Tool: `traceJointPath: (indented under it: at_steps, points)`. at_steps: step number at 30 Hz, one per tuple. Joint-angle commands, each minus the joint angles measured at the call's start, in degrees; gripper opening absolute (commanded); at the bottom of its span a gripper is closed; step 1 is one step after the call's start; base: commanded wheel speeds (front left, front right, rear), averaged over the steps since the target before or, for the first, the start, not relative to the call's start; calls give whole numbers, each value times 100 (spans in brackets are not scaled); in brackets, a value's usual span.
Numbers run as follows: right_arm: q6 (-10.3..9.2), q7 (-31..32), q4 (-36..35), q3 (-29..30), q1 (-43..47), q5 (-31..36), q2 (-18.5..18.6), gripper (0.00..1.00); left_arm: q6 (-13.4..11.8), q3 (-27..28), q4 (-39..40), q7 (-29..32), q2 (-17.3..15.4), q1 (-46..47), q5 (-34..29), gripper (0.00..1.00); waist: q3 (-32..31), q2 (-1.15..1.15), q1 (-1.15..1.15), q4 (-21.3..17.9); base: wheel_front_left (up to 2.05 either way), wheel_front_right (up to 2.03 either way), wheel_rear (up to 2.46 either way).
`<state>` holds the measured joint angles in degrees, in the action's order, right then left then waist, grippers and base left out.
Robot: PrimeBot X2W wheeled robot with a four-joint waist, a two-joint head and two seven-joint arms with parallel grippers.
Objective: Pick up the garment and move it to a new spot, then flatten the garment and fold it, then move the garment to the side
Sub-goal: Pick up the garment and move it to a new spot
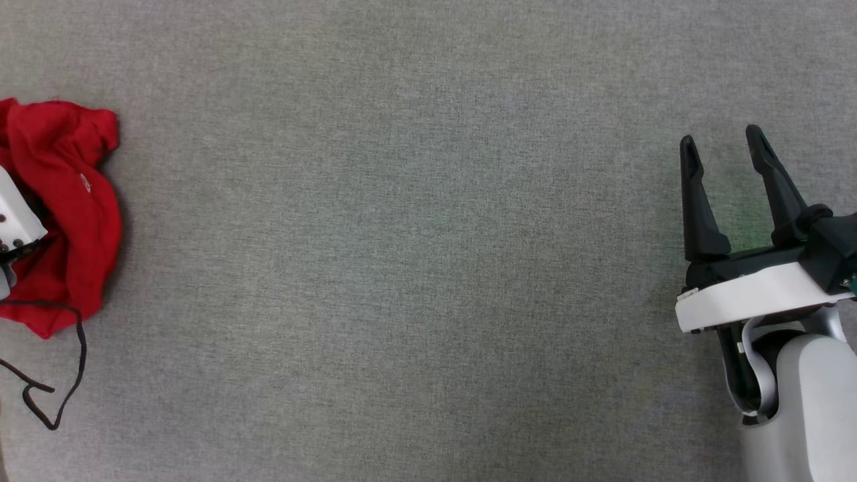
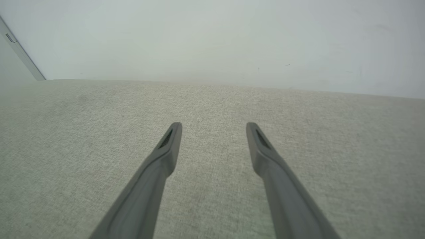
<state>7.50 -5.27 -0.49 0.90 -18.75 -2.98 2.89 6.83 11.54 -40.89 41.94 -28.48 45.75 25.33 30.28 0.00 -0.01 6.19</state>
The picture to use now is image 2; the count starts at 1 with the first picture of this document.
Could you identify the grey wall trim strip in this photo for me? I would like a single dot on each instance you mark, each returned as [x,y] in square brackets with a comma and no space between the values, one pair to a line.
[20,49]

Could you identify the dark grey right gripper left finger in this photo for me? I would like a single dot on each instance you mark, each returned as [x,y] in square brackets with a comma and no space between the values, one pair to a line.
[142,196]

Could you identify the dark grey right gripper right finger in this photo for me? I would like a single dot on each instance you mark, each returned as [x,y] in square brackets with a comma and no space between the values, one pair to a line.
[289,199]

